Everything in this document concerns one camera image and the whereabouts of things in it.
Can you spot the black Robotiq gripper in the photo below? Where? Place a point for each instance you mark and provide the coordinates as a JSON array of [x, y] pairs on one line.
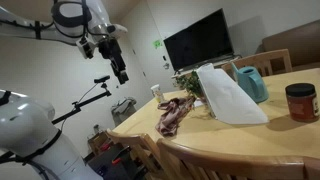
[[110, 53]]

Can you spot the red patterned kitchen cloth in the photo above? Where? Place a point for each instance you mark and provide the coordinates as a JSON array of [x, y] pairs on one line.
[[171, 115]]

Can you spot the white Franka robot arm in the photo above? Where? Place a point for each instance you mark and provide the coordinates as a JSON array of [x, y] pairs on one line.
[[23, 133]]

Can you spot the white printed paper cup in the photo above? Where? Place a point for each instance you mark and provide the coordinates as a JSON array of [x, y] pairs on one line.
[[158, 94]]

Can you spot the light wooden slat chair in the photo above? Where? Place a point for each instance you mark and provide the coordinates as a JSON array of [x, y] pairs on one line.
[[263, 59], [141, 141], [233, 163]]

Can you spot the green potted plant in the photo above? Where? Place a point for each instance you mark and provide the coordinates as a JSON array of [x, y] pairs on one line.
[[191, 85]]

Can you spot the small wooden crate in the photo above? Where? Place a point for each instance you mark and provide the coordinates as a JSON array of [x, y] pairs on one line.
[[98, 141]]

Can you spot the white paper sheet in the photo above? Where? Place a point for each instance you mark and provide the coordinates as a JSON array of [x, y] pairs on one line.
[[198, 103]]

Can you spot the black flat screen television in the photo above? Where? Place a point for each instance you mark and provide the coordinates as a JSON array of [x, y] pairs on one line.
[[200, 40]]

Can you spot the black case with red parts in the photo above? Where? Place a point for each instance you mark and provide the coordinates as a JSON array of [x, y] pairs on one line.
[[110, 165]]

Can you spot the white television stand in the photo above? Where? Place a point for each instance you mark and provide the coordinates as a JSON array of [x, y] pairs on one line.
[[220, 63]]

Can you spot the teal plastic watering can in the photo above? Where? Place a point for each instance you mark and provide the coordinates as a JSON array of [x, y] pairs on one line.
[[255, 83]]

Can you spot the brown upholstered armchair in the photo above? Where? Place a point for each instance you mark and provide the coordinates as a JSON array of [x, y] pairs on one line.
[[296, 43]]

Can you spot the brown jar with black lid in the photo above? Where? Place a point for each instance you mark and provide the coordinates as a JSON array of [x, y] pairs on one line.
[[301, 105]]

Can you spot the black camera on mount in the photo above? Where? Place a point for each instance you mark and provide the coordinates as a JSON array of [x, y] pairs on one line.
[[101, 79]]

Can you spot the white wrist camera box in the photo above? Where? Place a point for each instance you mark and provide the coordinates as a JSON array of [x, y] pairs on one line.
[[86, 47]]

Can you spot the green wall sign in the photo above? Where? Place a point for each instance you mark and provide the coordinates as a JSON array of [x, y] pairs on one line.
[[157, 44]]

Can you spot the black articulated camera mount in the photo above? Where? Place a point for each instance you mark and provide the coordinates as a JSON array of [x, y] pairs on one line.
[[83, 103]]

